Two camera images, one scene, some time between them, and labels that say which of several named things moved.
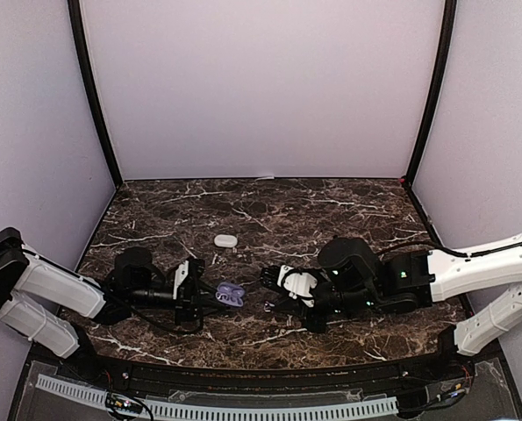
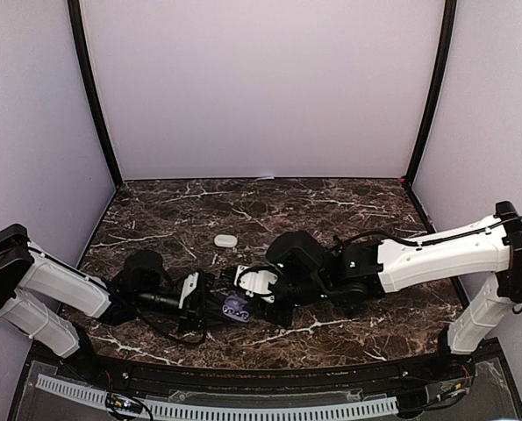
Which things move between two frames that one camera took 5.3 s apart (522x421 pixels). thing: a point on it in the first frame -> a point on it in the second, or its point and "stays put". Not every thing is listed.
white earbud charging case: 225,240 stays put
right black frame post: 446,37 stays put
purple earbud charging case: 231,294 -> 234,307
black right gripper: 294,307 -> 282,318
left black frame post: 79,46 stays put
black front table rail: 359,381 stays put
